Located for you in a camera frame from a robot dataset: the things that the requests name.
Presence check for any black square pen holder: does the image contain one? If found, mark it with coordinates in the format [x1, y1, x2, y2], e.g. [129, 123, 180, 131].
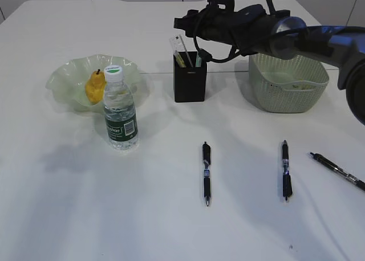
[173, 51, 207, 103]

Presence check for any clear plastic ruler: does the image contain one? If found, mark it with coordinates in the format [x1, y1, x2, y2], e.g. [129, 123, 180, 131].
[169, 35, 193, 67]

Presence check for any yellow white waste paper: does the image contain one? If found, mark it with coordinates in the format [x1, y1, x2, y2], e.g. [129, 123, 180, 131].
[291, 84, 315, 91]

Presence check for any black pen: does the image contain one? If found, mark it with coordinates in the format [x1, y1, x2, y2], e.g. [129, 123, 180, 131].
[310, 152, 364, 191]
[282, 140, 293, 202]
[202, 141, 211, 207]

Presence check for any blue black right robot arm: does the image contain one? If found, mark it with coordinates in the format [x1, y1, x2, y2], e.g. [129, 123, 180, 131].
[173, 4, 364, 123]

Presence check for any teal utility knife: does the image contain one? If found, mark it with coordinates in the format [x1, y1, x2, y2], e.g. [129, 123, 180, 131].
[195, 52, 202, 68]

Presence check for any pale green wavy glass plate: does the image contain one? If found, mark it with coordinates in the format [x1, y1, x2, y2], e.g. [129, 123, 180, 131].
[46, 54, 148, 113]

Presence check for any yellow pear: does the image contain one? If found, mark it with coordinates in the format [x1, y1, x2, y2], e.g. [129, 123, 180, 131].
[85, 69, 106, 104]

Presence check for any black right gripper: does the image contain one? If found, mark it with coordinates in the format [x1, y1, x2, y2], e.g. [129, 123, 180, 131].
[173, 9, 222, 42]

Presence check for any green plastic woven basket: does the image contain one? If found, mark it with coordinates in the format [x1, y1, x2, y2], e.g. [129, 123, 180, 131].
[249, 54, 329, 113]

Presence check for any black pen under ruler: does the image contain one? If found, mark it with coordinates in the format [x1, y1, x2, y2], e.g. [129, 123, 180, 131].
[202, 141, 211, 207]

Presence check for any yellow utility knife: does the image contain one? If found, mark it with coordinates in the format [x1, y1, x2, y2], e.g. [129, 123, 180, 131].
[173, 51, 186, 68]

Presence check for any clear water bottle green label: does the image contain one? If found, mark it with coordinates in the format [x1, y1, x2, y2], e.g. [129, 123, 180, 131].
[103, 65, 139, 152]

